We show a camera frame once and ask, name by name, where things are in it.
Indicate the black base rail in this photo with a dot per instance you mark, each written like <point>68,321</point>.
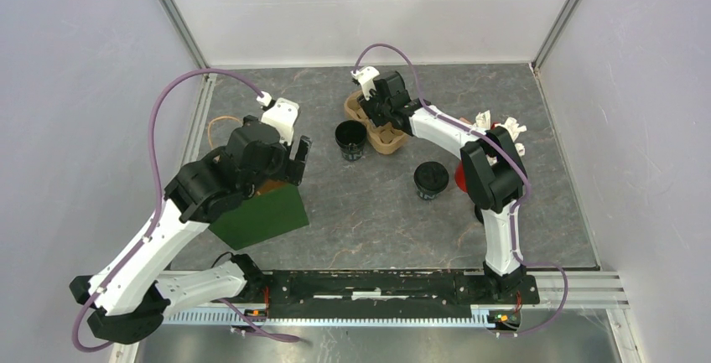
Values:
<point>384,294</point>

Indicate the black coffee cup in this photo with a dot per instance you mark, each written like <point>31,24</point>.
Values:
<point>351,137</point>
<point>428,194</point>

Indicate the green mat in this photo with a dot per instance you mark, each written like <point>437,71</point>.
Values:
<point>275,210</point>

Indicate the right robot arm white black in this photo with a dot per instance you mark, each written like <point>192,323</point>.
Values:
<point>494,176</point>

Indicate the red cup holder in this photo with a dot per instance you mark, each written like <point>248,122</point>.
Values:
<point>460,179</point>

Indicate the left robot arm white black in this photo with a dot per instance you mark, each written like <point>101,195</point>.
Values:
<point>128,300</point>

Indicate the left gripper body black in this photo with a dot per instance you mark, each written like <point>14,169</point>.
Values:
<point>277,171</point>

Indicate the cardboard cup carrier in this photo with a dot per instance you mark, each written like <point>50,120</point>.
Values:
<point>385,140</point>

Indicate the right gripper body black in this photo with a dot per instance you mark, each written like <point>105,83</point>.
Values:
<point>377,110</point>

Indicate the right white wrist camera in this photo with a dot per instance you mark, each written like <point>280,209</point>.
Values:
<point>365,77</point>

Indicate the black cup lid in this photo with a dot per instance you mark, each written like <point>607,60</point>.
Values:
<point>479,214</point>
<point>431,176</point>

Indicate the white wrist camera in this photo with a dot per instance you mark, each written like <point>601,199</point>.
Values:
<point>365,77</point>
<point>280,113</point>

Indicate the brown paper bag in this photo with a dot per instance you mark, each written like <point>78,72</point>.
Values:
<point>218,130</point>

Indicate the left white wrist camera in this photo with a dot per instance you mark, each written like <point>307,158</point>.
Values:
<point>280,113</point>

